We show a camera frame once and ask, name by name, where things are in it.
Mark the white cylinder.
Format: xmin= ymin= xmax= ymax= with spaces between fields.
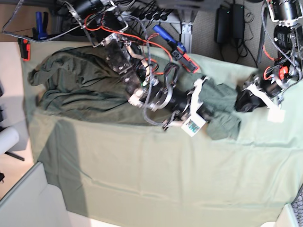
xmin=0 ymin=127 xmax=19 ymax=155

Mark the black power adapter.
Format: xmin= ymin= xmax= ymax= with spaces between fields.
xmin=231 ymin=4 xmax=245 ymax=40
xmin=214 ymin=6 xmax=231 ymax=44

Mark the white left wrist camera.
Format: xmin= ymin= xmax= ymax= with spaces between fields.
xmin=267 ymin=109 xmax=285 ymax=123

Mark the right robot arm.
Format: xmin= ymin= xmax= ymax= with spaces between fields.
xmin=62 ymin=0 xmax=213 ymax=135

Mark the blue orange clamp tool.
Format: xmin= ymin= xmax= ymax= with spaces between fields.
xmin=153 ymin=25 xmax=199 ymax=73

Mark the black power adapter right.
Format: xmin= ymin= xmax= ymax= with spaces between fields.
xmin=231 ymin=4 xmax=245 ymax=40

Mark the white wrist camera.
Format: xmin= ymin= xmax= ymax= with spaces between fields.
xmin=267 ymin=109 xmax=285 ymax=123
xmin=181 ymin=115 xmax=206 ymax=137

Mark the red black table clamp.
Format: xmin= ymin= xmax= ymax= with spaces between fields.
xmin=18 ymin=38 xmax=31 ymax=61

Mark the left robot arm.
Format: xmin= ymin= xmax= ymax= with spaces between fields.
xmin=234 ymin=0 xmax=303 ymax=113

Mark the black power adapter left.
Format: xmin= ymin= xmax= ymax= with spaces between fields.
xmin=214 ymin=6 xmax=231 ymax=44

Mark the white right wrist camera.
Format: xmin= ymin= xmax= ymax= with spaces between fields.
xmin=181 ymin=115 xmax=206 ymax=137

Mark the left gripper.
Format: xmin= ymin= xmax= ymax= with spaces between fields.
xmin=234 ymin=74 xmax=284 ymax=113

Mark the white power strip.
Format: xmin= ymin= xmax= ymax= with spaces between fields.
xmin=122 ymin=9 xmax=181 ymax=24

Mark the green T-shirt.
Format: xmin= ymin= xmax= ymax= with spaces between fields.
xmin=27 ymin=46 xmax=241 ymax=140

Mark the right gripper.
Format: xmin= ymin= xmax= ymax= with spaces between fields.
xmin=162 ymin=75 xmax=214 ymax=132

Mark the light green table cloth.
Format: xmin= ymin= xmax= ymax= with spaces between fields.
xmin=22 ymin=42 xmax=303 ymax=227

